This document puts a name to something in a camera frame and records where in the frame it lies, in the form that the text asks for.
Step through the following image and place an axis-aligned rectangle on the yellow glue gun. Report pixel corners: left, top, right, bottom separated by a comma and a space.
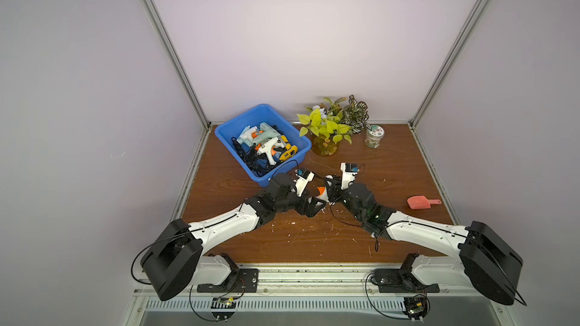
276, 135, 298, 162

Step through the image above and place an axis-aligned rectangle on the white orange glue gun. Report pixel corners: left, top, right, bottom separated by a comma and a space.
317, 187, 329, 202
256, 137, 281, 166

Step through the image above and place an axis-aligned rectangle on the long mint glue gun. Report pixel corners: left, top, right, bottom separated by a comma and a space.
252, 122, 281, 145

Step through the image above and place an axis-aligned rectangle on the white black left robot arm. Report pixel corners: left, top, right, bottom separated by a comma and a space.
140, 173, 329, 301

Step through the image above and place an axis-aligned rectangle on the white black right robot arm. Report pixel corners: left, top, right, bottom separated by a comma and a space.
323, 176, 527, 306

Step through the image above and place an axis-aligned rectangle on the blue plastic storage box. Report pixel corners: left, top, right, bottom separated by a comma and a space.
214, 104, 312, 187

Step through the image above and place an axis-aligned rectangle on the small clear glass jar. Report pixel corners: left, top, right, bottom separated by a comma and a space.
365, 125, 385, 149

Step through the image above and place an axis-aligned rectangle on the green leafy potted plant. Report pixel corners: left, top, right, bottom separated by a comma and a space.
297, 97, 352, 157

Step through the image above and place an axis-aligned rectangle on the striped dark leaf plant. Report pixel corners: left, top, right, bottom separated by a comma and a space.
342, 95, 369, 134

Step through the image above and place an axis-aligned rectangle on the pink plastic scoop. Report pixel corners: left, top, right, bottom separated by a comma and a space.
407, 196, 442, 210

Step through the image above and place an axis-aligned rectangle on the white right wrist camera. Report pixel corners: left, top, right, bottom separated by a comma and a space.
341, 162, 359, 190

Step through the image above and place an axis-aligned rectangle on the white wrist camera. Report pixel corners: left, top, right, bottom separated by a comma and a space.
295, 168, 314, 197
341, 162, 359, 190

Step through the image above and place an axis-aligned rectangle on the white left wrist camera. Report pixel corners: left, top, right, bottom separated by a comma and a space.
295, 168, 314, 197

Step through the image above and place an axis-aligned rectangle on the aluminium front rail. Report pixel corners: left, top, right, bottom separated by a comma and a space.
129, 264, 482, 321

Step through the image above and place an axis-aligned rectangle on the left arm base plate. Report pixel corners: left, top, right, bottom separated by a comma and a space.
196, 268, 259, 294

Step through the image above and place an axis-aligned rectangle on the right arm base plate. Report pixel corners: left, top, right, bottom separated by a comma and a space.
370, 269, 440, 294

